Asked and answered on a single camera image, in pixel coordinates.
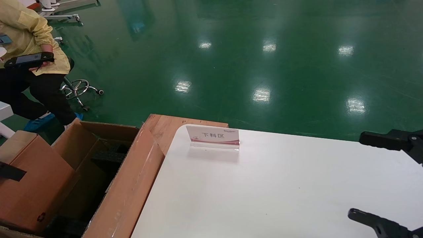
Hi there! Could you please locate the small cardboard box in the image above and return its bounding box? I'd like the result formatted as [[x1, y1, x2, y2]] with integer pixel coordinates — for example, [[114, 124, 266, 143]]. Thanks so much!
[[0, 131, 80, 234]]

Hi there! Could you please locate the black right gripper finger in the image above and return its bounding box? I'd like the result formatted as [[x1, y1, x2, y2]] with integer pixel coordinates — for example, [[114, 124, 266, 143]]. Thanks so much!
[[359, 130, 423, 165], [348, 208, 423, 238]]

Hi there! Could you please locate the black tablet controller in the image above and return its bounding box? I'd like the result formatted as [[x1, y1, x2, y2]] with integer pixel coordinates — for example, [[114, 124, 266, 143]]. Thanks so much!
[[4, 52, 55, 69]]

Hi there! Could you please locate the person's hand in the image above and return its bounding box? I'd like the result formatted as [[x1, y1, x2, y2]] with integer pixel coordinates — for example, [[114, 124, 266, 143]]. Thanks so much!
[[29, 63, 53, 72]]

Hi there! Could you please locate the white stand base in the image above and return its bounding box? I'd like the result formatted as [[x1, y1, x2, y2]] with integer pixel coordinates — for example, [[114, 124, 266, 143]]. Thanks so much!
[[39, 0, 101, 13]]

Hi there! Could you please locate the person in yellow jacket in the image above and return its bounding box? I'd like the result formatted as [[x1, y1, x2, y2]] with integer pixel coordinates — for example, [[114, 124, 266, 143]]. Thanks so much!
[[0, 0, 77, 126]]

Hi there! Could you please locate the grey metal frame leg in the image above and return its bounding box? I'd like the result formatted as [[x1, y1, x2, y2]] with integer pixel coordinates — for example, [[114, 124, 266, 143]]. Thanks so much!
[[43, 14, 84, 27]]

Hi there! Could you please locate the blue shoe cover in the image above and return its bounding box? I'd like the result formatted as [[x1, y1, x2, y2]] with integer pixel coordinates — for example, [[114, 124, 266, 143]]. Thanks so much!
[[23, 112, 55, 133], [64, 112, 84, 130]]

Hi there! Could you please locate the black foam padding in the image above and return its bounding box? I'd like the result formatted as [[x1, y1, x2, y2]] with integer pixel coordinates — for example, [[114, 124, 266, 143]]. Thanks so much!
[[46, 140, 131, 238]]

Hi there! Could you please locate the acrylic sign with red print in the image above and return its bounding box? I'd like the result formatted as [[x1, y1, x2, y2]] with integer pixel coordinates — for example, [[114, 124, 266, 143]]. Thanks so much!
[[186, 125, 240, 151]]

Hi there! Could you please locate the large cardboard box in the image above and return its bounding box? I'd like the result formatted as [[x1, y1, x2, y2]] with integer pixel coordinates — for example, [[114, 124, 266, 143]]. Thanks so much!
[[0, 119, 166, 238]]

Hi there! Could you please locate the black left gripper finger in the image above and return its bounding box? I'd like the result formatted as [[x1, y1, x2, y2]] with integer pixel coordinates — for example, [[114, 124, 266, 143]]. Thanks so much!
[[0, 161, 27, 181]]

